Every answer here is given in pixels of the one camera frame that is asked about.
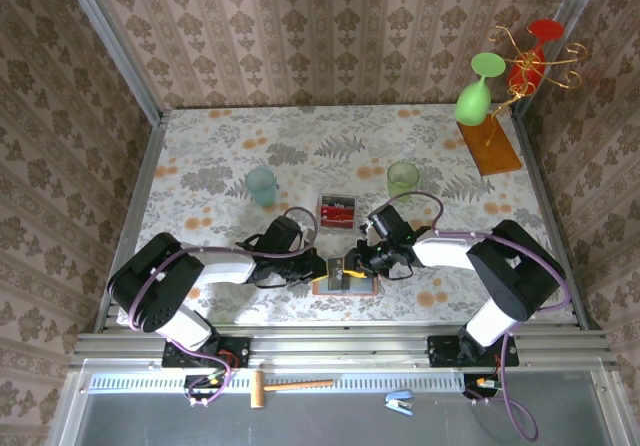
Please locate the grey metal shelf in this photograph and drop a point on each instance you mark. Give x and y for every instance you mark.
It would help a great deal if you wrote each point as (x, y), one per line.
(325, 426)

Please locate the black VIP card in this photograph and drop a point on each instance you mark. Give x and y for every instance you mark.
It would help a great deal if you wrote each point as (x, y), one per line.
(339, 273)
(338, 201)

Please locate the clear plastic box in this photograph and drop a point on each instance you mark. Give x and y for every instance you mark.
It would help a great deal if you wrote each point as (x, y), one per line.
(356, 213)

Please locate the green plastic wine glass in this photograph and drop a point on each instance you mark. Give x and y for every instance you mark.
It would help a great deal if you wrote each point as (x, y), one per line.
(470, 103)

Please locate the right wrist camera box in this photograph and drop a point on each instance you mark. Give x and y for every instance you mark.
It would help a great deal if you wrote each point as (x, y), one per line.
(387, 222)

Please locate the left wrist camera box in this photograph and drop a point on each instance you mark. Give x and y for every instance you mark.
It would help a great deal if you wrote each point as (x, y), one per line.
(282, 233)

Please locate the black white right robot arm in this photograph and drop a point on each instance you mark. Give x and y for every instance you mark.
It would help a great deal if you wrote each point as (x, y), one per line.
(515, 271)

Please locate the teal plastic cup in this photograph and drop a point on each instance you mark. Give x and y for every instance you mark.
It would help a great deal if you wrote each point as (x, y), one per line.
(262, 191)

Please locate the floral print tablecloth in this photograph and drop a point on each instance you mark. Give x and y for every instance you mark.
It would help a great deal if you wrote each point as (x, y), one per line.
(300, 131)

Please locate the wooden mallet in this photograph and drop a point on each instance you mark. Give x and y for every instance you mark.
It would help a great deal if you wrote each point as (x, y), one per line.
(258, 390)

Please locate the green plastic cup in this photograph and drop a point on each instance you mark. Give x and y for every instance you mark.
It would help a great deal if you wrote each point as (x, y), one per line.
(402, 178)

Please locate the red VIP card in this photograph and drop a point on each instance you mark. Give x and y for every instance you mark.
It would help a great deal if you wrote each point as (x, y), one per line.
(337, 212)
(337, 223)

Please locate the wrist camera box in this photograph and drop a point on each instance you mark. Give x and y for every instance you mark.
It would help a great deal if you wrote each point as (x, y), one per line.
(387, 222)
(282, 233)

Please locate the red plastic wine glass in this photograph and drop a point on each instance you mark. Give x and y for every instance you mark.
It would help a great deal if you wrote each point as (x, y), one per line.
(546, 30)

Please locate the aluminium extrusion frame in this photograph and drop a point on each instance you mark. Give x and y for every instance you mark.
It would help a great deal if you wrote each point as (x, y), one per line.
(340, 346)

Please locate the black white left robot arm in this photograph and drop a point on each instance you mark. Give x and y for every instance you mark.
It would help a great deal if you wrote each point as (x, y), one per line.
(155, 283)

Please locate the blue stapler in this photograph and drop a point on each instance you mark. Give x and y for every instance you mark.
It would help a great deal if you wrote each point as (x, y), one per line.
(400, 397)

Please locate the black power connector block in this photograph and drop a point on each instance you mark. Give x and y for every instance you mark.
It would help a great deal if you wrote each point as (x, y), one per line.
(477, 386)
(200, 388)

